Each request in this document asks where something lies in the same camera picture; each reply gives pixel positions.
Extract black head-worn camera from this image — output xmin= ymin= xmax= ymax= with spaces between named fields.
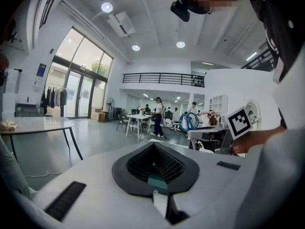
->
xmin=170 ymin=0 xmax=191 ymax=22

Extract ceiling air conditioner unit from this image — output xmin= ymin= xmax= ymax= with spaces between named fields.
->
xmin=107 ymin=10 xmax=136 ymax=37

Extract black standing fan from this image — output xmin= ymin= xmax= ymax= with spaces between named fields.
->
xmin=106 ymin=96 xmax=116 ymax=123

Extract clothes rack with garments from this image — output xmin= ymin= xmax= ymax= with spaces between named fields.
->
xmin=40 ymin=84 xmax=69 ymax=116

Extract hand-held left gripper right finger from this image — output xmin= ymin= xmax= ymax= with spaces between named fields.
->
xmin=153 ymin=141 xmax=262 ymax=229

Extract dark grey cabinet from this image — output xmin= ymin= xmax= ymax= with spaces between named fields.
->
xmin=14 ymin=103 xmax=46 ymax=118

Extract blue wall poster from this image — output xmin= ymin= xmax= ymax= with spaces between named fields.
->
xmin=34 ymin=62 xmax=48 ymax=85

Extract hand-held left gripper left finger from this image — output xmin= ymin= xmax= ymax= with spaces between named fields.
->
xmin=30 ymin=139 xmax=165 ymax=229

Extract black balcony railing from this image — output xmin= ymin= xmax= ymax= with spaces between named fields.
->
xmin=122 ymin=72 xmax=205 ymax=88

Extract black slatted chair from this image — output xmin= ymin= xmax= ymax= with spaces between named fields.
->
xmin=116 ymin=113 xmax=129 ymax=131

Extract long white looped cable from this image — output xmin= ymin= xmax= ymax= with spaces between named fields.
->
xmin=23 ymin=170 xmax=65 ymax=178

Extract beige cloth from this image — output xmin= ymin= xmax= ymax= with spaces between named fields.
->
xmin=0 ymin=119 xmax=19 ymax=132

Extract person's right forearm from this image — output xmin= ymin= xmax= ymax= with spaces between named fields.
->
xmin=232 ymin=125 xmax=288 ymax=155

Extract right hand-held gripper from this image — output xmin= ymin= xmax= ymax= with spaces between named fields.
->
xmin=187 ymin=105 xmax=254 ymax=155

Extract grey oval table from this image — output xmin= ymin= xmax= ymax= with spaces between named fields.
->
xmin=0 ymin=116 xmax=84 ymax=163

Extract white dining table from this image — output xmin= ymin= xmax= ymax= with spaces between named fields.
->
xmin=125 ymin=114 xmax=153 ymax=141

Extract white arched wall shelf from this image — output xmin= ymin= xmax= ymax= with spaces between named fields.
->
xmin=211 ymin=94 xmax=229 ymax=118

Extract small cardboard box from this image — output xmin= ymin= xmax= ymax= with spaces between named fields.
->
xmin=91 ymin=107 xmax=103 ymax=120

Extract blue tape roll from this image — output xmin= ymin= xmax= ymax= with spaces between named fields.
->
xmin=178 ymin=112 xmax=200 ymax=134

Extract person's black buttoned shirt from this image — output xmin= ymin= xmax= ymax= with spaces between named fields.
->
xmin=247 ymin=0 xmax=305 ymax=131

